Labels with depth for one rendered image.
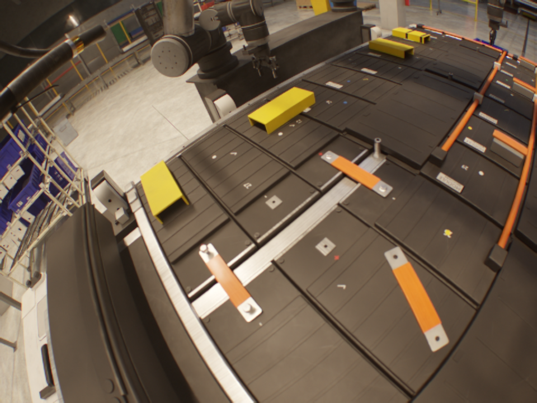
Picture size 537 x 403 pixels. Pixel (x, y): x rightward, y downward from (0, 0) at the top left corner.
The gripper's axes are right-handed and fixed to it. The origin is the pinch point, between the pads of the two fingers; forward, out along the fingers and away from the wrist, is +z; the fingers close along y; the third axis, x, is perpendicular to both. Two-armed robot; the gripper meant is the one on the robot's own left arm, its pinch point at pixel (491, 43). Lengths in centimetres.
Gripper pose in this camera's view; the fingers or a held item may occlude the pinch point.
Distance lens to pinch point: 193.3
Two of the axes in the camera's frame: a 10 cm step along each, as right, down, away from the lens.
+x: 5.4, 5.5, -6.3
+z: 2.5, 6.1, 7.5
